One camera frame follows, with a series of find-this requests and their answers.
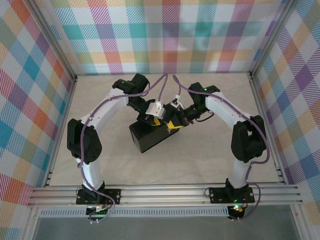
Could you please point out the long aluminium mounting rail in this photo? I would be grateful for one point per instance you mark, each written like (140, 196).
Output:
(162, 196)

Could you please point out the black box with painted lid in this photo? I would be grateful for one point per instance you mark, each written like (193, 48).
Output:
(150, 140)

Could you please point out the short aluminium frame leg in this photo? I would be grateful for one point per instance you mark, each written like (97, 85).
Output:
(30, 225)
(301, 222)

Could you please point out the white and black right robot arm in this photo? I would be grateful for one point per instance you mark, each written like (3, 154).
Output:
(222, 105)

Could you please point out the aluminium frame post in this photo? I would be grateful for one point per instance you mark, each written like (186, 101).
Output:
(271, 37)
(55, 42)

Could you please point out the aluminium table side rail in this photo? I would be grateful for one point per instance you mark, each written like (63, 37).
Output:
(262, 112)
(65, 112)

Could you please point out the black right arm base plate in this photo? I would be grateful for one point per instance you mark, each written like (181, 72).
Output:
(217, 195)

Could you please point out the grey metal panel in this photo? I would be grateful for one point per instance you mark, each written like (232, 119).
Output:
(162, 230)

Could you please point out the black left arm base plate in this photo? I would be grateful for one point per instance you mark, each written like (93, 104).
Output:
(113, 196)

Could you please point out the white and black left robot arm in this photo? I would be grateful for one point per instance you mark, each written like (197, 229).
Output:
(105, 110)

